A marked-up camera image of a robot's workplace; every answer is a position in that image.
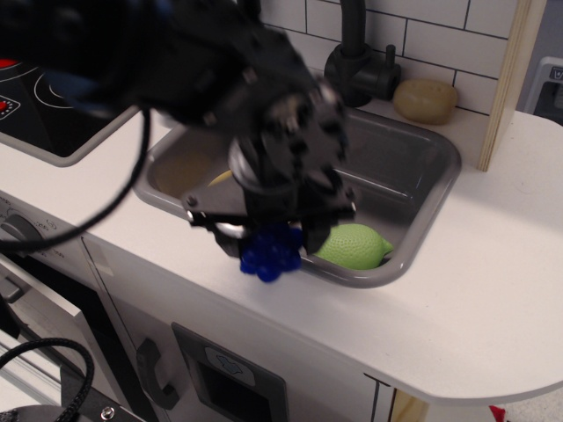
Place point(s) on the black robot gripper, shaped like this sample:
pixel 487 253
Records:
pixel 289 185

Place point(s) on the blue toy blueberry cluster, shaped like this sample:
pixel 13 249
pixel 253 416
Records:
pixel 273 250

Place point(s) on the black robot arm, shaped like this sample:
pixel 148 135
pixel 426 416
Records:
pixel 205 64

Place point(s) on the yellow toy plate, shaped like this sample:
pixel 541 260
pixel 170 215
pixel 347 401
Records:
pixel 220 178

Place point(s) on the grey plastic sink basin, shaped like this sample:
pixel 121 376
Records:
pixel 397 174

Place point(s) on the green toy lime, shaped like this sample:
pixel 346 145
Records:
pixel 355 246

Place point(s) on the grey dishwasher control panel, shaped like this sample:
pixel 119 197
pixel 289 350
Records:
pixel 230 384

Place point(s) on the black toy faucet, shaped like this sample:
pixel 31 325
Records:
pixel 353 68

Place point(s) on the beige toy potato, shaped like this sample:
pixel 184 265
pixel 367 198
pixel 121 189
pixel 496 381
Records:
pixel 425 101

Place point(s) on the white oven door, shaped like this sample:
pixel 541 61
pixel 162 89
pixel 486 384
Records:
pixel 45 303

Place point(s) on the black toy stovetop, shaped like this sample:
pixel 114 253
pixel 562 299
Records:
pixel 38 121

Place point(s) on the grey oven knob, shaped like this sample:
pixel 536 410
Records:
pixel 19 236

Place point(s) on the light wooden side panel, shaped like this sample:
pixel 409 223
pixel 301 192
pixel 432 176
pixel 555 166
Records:
pixel 521 42

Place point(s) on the grey cabinet door handle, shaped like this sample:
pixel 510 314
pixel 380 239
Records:
pixel 147 356

